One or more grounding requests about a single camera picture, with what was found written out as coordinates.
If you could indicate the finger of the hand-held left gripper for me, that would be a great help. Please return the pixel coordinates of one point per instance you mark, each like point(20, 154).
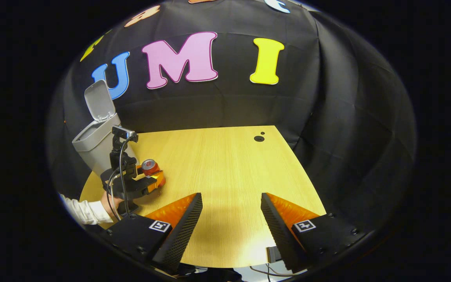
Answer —
point(157, 181)

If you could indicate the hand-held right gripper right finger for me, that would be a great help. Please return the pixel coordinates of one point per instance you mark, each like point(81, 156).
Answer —
point(278, 235)

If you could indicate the red pop can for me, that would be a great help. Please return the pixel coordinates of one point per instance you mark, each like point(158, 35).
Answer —
point(150, 166)

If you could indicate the white desktop garbage bin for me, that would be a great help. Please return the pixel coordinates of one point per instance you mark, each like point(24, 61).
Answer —
point(94, 145)

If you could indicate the wooden desktop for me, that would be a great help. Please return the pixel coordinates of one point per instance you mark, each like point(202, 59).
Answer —
point(217, 164)

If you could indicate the black backdrop cloth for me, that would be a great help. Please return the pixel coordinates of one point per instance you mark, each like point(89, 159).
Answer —
point(229, 102)

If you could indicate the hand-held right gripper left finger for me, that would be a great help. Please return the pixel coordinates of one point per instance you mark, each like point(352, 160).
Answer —
point(184, 231)

